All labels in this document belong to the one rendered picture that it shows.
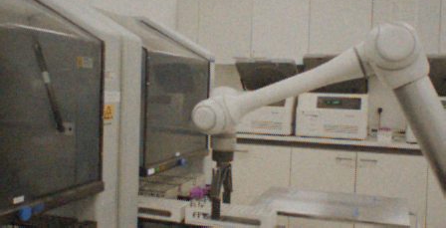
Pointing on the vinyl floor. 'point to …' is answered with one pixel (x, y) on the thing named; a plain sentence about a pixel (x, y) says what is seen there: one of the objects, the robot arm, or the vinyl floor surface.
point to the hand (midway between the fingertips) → (221, 209)
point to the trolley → (337, 207)
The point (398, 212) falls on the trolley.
